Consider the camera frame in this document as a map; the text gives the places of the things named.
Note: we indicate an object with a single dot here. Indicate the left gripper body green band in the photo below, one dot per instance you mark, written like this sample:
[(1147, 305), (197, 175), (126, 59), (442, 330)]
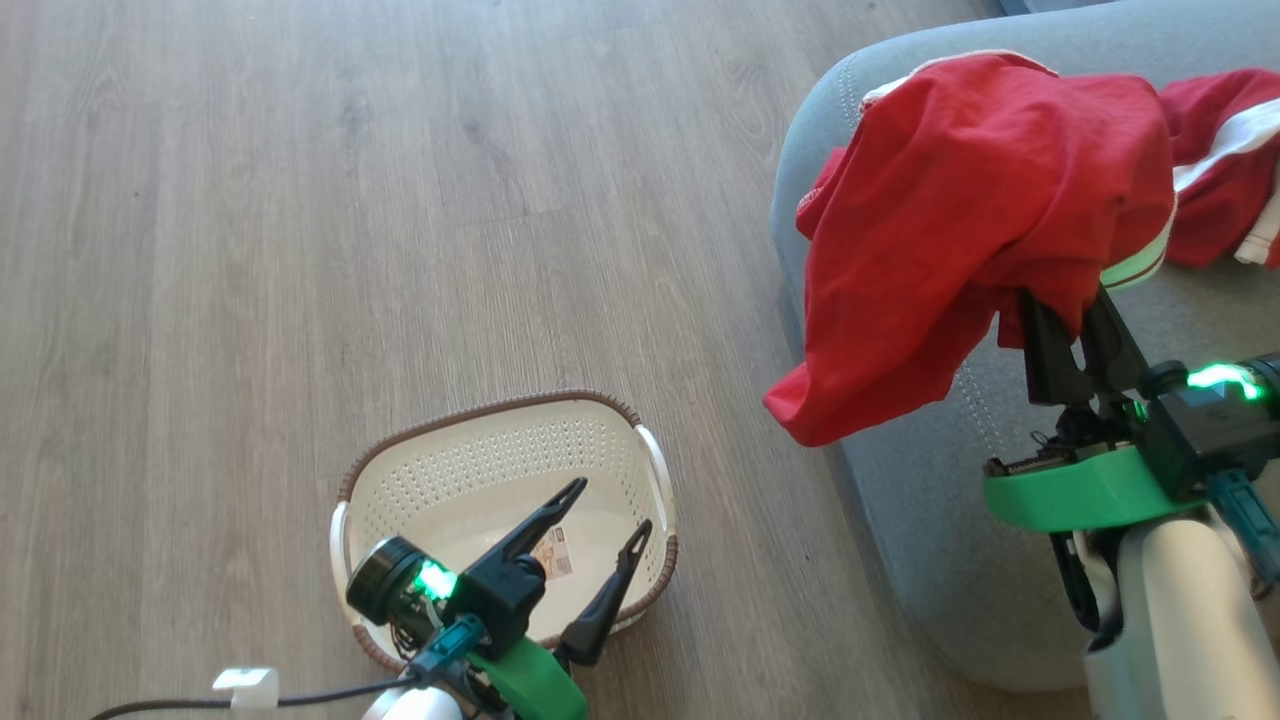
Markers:
[(505, 600)]

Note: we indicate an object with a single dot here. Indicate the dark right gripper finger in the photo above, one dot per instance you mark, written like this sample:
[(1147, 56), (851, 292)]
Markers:
[(1115, 355), (1050, 360)]

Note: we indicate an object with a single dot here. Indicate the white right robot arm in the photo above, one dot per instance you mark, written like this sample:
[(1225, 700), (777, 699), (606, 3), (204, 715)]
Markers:
[(1170, 620)]

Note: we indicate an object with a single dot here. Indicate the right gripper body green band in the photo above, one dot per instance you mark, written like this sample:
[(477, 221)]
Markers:
[(1090, 490)]

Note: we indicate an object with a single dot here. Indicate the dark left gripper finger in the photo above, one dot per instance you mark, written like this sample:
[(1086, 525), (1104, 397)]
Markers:
[(540, 525), (612, 600)]

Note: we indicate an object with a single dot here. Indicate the white perforated laundry basket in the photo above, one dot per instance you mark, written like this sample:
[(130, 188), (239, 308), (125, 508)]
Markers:
[(450, 470)]

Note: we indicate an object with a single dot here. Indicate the paper label sticker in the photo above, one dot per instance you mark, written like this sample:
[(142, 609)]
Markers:
[(555, 555)]

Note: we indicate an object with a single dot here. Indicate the grey fabric sofa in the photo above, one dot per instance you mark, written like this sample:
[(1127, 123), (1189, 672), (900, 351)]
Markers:
[(940, 560)]

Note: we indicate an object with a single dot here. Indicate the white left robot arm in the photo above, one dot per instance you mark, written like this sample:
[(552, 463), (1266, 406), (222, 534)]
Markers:
[(415, 705)]

